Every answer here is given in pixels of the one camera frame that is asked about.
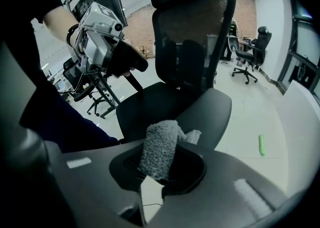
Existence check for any black chair armrest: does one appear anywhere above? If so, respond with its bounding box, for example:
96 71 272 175
107 41 149 91

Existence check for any grey cloth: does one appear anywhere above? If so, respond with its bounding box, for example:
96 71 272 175
136 119 203 182

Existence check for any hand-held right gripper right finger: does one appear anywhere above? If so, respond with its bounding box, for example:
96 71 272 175
147 142 288 228

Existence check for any long white counter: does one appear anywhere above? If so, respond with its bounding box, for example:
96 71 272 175
274 79 320 198

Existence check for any white office chair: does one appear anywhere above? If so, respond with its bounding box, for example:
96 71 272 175
227 35 241 53

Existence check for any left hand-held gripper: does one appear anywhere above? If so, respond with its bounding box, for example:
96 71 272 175
73 1 125 74

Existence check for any stack of cardboard boxes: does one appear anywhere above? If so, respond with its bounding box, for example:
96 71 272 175
134 44 151 59

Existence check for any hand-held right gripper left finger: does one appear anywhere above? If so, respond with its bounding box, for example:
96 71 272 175
43 139 148 228

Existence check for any black mesh office chair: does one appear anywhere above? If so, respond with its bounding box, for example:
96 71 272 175
116 0 237 145

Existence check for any person's dark clothing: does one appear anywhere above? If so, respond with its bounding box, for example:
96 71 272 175
4 0 121 153

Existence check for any green plastic packet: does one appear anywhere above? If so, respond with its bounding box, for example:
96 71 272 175
258 134 267 157

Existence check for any black framed glass door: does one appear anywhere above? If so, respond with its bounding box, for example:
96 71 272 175
277 0 320 95

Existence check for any person's left forearm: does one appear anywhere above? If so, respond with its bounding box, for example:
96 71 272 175
42 9 81 48

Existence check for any black high-back office chair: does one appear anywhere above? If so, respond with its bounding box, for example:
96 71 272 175
231 26 273 85

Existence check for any black wristband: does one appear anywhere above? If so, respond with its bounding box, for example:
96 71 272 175
66 23 80 48

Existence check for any black monitor stand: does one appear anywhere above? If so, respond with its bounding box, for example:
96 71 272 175
87 72 121 119

